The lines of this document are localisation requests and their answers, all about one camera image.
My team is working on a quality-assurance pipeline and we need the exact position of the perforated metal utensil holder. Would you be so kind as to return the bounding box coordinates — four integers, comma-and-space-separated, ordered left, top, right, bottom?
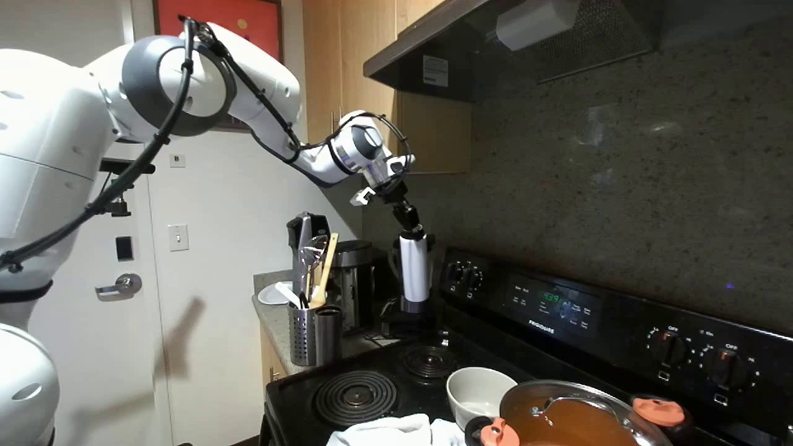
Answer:
288, 302, 318, 367

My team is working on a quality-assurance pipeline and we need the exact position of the white spatula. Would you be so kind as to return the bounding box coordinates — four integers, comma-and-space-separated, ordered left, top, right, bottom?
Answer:
274, 282, 305, 309

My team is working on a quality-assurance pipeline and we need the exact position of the wooden base cabinet door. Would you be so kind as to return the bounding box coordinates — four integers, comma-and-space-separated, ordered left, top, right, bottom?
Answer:
260, 323, 291, 387

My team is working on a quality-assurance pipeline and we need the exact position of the pot with orange handles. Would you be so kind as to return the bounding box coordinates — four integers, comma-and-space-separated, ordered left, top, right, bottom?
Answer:
465, 380, 695, 446

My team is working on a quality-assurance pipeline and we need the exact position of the white box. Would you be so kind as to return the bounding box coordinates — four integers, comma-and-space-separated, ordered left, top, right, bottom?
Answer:
495, 0, 584, 52

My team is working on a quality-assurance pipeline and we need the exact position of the range hood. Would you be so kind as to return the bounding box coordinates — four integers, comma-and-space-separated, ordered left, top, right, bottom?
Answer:
364, 0, 659, 103

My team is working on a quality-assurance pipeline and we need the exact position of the glass pot lid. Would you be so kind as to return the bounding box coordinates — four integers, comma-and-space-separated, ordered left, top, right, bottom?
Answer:
499, 380, 673, 446

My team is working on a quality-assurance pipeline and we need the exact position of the white cloth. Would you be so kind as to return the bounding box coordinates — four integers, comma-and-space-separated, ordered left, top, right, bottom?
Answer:
326, 413, 467, 446

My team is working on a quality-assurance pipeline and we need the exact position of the white bottle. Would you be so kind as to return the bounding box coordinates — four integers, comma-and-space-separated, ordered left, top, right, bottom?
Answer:
398, 228, 432, 314

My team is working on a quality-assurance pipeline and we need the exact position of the white door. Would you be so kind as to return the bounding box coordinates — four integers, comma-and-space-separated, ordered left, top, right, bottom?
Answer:
25, 127, 168, 446

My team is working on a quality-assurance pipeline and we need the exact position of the metal slotted spoon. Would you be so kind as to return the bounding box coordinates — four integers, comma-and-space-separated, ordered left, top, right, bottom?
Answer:
300, 235, 328, 304

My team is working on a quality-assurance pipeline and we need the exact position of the large white bowl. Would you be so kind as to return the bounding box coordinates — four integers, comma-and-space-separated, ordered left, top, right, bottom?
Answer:
446, 367, 519, 432

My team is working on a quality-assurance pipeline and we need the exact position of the silver door lever handle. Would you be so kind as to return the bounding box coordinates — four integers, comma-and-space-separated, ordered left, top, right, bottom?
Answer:
95, 273, 143, 303

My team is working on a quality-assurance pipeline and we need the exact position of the silver kitchen appliance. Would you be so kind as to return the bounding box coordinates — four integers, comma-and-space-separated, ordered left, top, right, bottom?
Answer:
327, 240, 375, 333

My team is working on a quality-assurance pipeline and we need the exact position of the large coil burner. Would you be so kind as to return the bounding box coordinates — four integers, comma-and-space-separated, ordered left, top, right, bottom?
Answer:
313, 370, 399, 427

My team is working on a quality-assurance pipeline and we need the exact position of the small coil burner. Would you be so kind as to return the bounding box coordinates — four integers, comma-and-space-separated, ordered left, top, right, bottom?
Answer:
403, 345, 460, 380

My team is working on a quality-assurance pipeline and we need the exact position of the camera on mount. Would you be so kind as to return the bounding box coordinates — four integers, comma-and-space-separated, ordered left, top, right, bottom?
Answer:
99, 157, 156, 218

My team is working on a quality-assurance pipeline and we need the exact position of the wooden spatula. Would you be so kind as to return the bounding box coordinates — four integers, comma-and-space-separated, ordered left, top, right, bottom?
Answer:
309, 233, 340, 309

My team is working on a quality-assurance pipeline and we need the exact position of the wooden wall cabinet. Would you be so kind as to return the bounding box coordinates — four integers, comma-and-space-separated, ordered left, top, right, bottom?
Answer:
302, 0, 473, 176

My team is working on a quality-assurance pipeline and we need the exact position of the red framed picture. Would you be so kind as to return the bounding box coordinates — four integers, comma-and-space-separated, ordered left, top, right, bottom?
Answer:
152, 0, 284, 131

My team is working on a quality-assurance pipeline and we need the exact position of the black electric stove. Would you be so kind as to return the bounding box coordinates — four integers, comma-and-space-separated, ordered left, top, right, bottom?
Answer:
260, 247, 793, 446

